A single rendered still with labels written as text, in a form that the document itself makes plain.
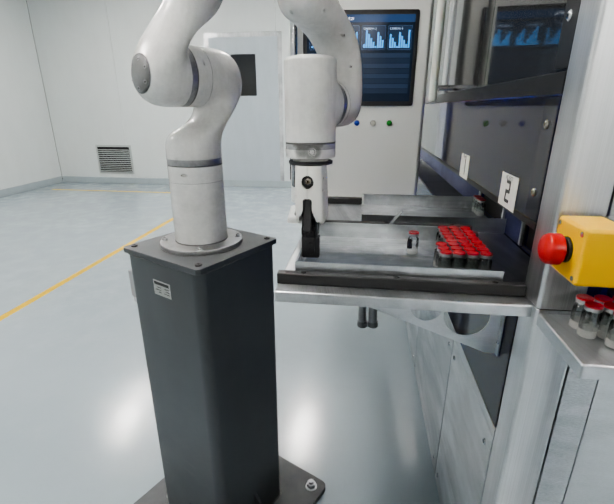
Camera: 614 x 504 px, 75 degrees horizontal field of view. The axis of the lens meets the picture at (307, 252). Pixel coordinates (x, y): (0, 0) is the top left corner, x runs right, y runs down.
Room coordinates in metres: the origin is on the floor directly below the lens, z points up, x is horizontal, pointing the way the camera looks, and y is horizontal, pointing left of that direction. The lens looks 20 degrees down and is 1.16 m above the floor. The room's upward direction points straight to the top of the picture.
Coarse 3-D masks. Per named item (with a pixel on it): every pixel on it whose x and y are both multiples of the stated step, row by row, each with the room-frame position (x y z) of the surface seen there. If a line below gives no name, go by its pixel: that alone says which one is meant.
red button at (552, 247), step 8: (544, 240) 0.48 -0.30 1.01; (552, 240) 0.47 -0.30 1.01; (560, 240) 0.47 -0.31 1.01; (544, 248) 0.47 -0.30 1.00; (552, 248) 0.46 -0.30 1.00; (560, 248) 0.46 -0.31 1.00; (544, 256) 0.47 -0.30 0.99; (552, 256) 0.46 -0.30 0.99; (560, 256) 0.46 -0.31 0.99; (552, 264) 0.47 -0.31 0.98
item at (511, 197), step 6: (504, 174) 0.76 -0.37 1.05; (504, 180) 0.75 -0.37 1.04; (510, 180) 0.72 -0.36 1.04; (516, 180) 0.69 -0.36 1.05; (504, 186) 0.75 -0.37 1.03; (516, 186) 0.69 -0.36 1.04; (504, 192) 0.74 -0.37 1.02; (510, 192) 0.71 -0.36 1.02; (516, 192) 0.68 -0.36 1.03; (498, 198) 0.77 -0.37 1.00; (510, 198) 0.71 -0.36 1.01; (504, 204) 0.73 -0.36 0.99; (510, 204) 0.70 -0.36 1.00; (510, 210) 0.70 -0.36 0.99
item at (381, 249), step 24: (336, 240) 0.86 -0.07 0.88; (360, 240) 0.86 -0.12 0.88; (384, 240) 0.86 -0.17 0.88; (432, 240) 0.86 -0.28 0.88; (312, 264) 0.64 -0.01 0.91; (336, 264) 0.63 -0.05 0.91; (360, 264) 0.63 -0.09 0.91; (384, 264) 0.71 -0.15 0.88; (408, 264) 0.71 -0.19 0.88; (432, 264) 0.71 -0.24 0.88
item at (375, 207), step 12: (372, 204) 1.22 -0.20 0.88; (384, 204) 1.21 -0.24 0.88; (396, 204) 1.21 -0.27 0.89; (408, 204) 1.20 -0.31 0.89; (420, 204) 1.20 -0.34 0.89; (432, 204) 1.19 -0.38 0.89; (444, 204) 1.19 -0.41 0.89; (456, 204) 1.18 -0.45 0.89; (468, 204) 1.18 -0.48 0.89; (372, 216) 0.96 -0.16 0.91; (384, 216) 0.96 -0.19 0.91; (408, 216) 0.95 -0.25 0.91; (420, 216) 0.95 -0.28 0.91; (432, 216) 0.95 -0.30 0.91; (444, 216) 1.07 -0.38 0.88; (456, 216) 1.07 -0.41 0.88; (468, 216) 1.07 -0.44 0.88; (480, 216) 1.07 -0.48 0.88; (480, 228) 0.93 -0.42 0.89; (492, 228) 0.93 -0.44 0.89; (504, 228) 0.92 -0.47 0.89
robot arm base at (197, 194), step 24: (168, 168) 0.88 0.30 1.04; (192, 168) 0.86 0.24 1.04; (216, 168) 0.89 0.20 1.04; (192, 192) 0.86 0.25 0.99; (216, 192) 0.88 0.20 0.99; (192, 216) 0.86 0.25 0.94; (216, 216) 0.88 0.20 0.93; (168, 240) 0.90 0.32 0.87; (192, 240) 0.86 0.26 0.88; (216, 240) 0.87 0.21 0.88; (240, 240) 0.90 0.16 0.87
